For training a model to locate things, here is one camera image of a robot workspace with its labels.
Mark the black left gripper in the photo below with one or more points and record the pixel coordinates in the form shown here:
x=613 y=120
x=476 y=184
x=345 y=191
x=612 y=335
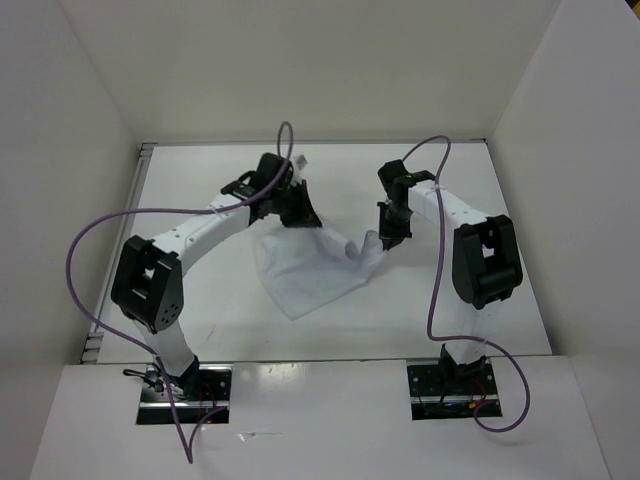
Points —
x=304 y=217

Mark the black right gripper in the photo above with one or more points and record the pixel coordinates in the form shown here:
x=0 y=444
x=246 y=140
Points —
x=391 y=236

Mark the white skirt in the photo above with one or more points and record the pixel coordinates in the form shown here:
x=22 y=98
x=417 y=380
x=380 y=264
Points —
x=304 y=269

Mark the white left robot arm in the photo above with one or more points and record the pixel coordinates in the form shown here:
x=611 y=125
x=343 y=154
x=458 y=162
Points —
x=148 y=285

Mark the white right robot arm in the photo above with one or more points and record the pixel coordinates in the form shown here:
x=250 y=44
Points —
x=478 y=252

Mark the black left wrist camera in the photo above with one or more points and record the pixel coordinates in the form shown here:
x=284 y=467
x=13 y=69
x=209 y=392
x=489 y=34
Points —
x=268 y=168

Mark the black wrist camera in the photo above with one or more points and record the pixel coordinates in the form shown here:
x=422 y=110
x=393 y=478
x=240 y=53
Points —
x=268 y=168
x=390 y=172

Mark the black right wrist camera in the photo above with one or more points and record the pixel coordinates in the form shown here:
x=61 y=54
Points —
x=390 y=172

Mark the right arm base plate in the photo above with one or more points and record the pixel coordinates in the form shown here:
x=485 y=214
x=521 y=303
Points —
x=431 y=398

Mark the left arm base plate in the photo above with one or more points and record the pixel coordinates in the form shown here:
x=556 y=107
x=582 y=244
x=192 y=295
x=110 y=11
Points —
x=212 y=394

